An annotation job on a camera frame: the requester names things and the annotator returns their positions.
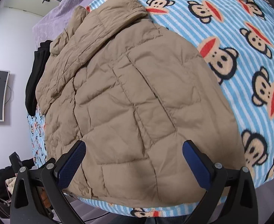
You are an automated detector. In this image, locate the tan puffer jacket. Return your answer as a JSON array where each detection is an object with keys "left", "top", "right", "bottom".
[{"left": 36, "top": 0, "right": 245, "bottom": 208}]

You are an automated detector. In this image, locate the dark clothes pile on floor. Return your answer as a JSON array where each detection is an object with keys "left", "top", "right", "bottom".
[{"left": 0, "top": 158, "right": 36, "bottom": 219}]

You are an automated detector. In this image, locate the black folded garment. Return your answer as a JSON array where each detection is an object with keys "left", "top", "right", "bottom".
[{"left": 25, "top": 40, "right": 52, "bottom": 116}]

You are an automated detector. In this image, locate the blue monkey print blanket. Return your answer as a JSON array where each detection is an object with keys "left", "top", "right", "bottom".
[{"left": 26, "top": 0, "right": 274, "bottom": 218}]

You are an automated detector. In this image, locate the purple quilted bedspread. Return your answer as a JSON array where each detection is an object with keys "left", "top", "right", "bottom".
[{"left": 32, "top": 0, "right": 105, "bottom": 47}]

